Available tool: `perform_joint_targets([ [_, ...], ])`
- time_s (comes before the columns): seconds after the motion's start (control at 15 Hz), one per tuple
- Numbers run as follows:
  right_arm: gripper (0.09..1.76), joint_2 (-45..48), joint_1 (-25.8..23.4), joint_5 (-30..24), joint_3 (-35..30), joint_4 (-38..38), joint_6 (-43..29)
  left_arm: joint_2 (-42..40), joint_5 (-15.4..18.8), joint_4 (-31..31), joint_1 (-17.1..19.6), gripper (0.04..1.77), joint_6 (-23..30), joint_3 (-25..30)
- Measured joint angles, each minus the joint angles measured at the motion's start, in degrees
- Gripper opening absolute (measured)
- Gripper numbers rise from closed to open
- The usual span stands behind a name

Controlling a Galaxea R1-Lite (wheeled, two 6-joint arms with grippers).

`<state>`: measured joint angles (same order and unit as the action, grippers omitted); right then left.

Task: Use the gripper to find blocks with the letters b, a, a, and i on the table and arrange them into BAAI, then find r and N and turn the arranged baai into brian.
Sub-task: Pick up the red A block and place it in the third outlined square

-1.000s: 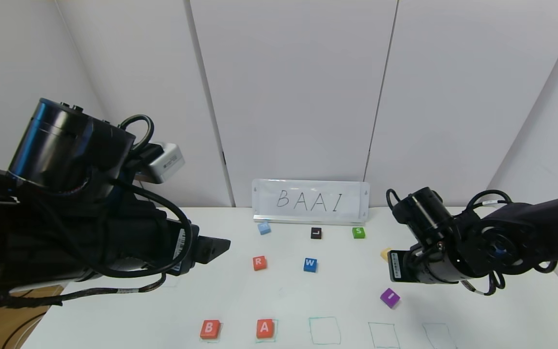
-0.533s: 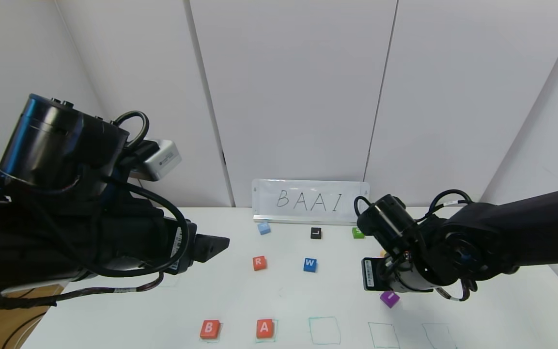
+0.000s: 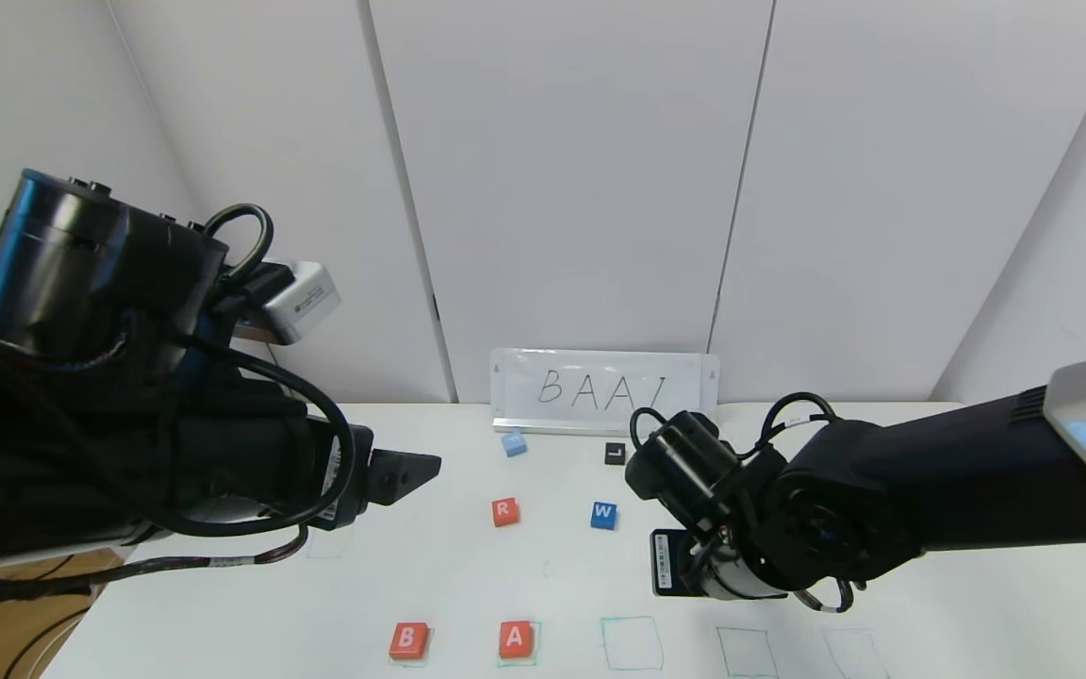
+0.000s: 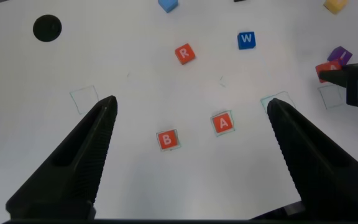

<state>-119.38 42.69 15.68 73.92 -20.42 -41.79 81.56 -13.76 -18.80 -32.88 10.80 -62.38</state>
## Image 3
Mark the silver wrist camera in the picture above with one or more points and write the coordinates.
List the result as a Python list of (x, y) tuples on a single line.
[(303, 300), (741, 580)]

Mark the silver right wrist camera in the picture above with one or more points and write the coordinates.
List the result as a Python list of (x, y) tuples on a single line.
[(741, 580)]

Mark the black L letter block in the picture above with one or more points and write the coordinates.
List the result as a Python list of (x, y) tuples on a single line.
[(615, 454)]

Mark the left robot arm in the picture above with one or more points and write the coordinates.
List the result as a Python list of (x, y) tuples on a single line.
[(62, 264)]

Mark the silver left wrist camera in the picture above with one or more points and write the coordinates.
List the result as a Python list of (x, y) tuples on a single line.
[(303, 300)]

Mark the light blue letter block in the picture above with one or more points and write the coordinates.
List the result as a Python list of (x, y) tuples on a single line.
[(515, 444)]

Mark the orange R letter block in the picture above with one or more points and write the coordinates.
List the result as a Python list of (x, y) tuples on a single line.
[(505, 512)]

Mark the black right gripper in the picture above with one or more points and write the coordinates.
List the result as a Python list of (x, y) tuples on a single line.
[(668, 563)]

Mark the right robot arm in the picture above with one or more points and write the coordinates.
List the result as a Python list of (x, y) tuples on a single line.
[(929, 490)]

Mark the orange B letter block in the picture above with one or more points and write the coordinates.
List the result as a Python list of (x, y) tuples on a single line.
[(408, 640)]

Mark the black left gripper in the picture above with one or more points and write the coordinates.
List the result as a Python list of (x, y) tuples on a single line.
[(343, 474)]

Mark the orange A letter block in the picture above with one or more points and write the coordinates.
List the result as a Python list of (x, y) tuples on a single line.
[(516, 639)]

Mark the white BAAI sign card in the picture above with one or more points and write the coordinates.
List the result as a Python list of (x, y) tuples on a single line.
[(581, 389)]

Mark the blue W letter block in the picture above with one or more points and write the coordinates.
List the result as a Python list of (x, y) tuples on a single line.
[(603, 515)]

